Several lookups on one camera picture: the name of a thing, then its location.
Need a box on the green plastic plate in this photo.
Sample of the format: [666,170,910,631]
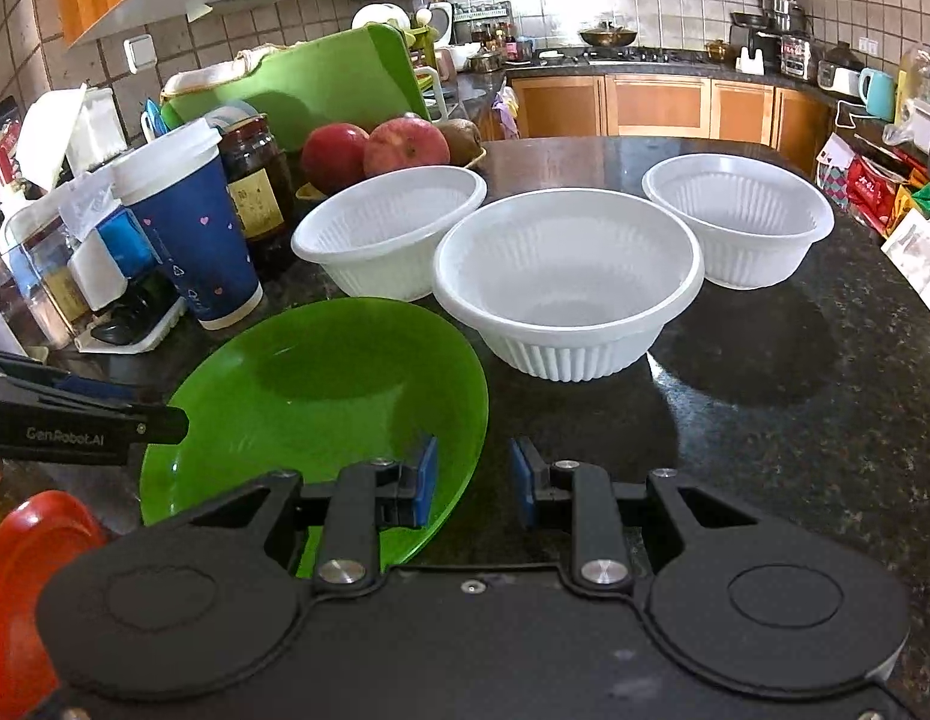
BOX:
[140,298,490,566]

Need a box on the orange plastic plate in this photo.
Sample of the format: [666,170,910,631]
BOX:
[0,489,107,718]

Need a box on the white bowl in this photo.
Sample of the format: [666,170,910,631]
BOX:
[433,188,704,383]
[643,153,835,291]
[291,166,488,302]

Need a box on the white tray with items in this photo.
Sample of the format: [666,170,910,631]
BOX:
[74,270,187,356]

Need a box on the blue white tissue pack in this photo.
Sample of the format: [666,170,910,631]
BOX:
[67,208,157,312]

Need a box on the blue paper coffee cup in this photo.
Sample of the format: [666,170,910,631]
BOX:
[110,119,263,332]

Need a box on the yellow fruit tray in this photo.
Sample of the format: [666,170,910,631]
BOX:
[295,145,490,205]

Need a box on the dark sauce jar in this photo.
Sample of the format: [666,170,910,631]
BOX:
[220,114,294,278]

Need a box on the dark red apple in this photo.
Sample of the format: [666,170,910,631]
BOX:
[299,124,369,195]

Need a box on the kiwi fruit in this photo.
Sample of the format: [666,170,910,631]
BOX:
[436,119,483,167]

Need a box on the green cutting board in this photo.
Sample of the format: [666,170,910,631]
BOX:
[161,25,428,151]

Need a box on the red snack bag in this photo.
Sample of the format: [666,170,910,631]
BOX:
[846,156,909,238]

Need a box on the wok on stove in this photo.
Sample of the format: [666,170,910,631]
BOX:
[579,21,637,49]

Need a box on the teal mug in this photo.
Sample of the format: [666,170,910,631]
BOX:
[859,68,895,122]

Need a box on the white picture frame box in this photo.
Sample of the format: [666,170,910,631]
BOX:
[881,210,930,310]

